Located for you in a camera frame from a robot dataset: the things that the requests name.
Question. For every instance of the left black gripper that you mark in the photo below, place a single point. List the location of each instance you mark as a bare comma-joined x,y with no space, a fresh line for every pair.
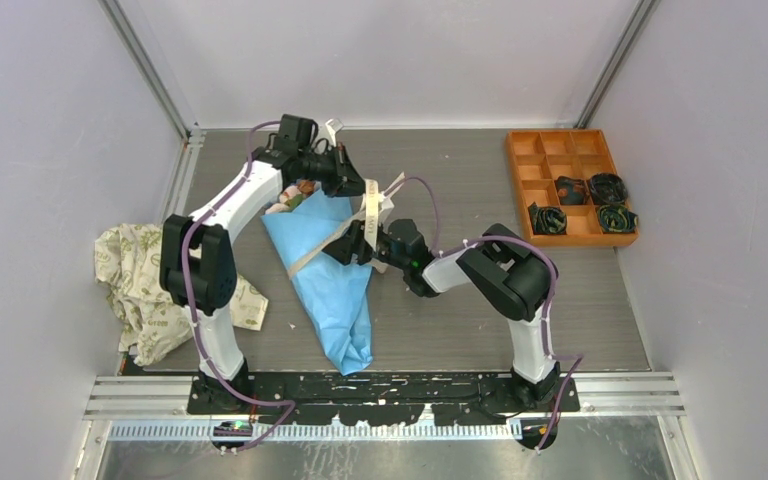
346,180

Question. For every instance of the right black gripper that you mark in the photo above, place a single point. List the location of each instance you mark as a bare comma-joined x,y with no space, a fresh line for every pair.
354,241

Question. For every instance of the beige tote bag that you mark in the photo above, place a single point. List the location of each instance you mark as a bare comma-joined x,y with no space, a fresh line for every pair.
371,212

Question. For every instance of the blue wrapping paper sheet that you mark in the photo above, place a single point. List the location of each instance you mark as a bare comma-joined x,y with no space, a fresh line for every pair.
333,295

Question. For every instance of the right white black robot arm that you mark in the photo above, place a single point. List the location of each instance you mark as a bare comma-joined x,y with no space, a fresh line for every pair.
515,278

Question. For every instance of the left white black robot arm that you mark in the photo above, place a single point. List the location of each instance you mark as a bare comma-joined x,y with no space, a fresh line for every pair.
197,265

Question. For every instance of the dark ribbon roll green pattern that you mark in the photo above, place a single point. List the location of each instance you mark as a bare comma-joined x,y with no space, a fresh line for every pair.
547,220

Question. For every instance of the orange compartment tray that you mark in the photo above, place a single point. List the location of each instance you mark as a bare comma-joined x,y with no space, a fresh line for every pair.
536,158

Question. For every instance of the dark ribbon roll orange pattern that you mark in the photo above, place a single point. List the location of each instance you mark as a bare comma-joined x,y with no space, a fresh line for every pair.
571,191

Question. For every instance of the cream patterned cloth bag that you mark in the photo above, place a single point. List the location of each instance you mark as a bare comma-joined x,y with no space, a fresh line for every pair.
127,261

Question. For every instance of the black ribbon roll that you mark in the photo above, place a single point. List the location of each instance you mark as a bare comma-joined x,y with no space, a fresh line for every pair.
607,189

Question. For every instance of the dark ribbon roll yellow pattern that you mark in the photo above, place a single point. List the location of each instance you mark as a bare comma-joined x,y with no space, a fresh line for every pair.
616,219

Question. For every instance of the small green circuit board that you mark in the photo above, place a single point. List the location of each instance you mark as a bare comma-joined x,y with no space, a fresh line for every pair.
232,428

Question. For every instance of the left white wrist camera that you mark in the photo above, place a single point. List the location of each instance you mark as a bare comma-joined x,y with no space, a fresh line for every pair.
328,132

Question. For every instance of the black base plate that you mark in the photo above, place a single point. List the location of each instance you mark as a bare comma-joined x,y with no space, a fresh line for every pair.
374,398

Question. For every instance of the aluminium front rail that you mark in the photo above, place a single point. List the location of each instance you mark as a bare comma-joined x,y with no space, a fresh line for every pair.
153,409

